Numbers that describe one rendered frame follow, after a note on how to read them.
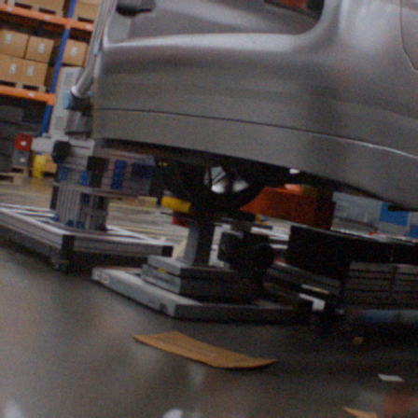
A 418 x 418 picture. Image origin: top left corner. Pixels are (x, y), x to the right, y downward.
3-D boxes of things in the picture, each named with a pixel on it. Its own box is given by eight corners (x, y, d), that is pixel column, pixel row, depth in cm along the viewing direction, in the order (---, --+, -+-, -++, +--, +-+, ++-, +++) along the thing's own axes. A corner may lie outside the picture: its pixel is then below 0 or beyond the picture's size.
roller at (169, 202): (189, 215, 446) (191, 202, 446) (158, 205, 470) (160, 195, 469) (199, 215, 450) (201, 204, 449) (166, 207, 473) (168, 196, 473)
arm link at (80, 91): (82, 117, 498) (128, 48, 469) (62, 114, 488) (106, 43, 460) (76, 104, 504) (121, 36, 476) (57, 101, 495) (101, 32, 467)
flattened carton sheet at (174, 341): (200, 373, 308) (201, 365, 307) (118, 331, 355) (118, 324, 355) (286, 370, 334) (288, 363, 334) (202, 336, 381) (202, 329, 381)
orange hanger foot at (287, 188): (312, 227, 463) (322, 163, 461) (251, 212, 505) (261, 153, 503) (332, 229, 473) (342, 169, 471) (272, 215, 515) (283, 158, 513)
